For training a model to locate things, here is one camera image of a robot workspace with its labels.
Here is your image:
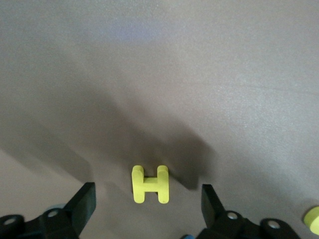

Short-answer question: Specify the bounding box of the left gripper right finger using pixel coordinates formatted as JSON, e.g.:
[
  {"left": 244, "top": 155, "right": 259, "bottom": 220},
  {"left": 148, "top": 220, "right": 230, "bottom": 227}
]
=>
[{"left": 196, "top": 183, "right": 302, "bottom": 239}]

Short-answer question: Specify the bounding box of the yellow foam letter H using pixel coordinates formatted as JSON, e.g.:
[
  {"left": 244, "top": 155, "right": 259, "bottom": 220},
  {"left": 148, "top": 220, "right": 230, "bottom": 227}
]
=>
[{"left": 131, "top": 165, "right": 169, "bottom": 204}]

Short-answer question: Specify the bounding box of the yellow foam letter u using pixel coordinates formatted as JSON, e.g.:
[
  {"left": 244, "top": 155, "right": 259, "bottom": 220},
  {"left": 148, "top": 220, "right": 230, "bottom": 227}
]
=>
[{"left": 303, "top": 206, "right": 319, "bottom": 236}]

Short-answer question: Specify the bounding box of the brown table cover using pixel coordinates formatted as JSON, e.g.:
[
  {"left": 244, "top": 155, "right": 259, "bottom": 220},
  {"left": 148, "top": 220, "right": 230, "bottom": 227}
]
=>
[{"left": 0, "top": 0, "right": 319, "bottom": 239}]

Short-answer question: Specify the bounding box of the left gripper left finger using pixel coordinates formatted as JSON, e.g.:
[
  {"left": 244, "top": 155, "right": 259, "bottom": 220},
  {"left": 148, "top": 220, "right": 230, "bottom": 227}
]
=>
[{"left": 0, "top": 182, "right": 97, "bottom": 239}]

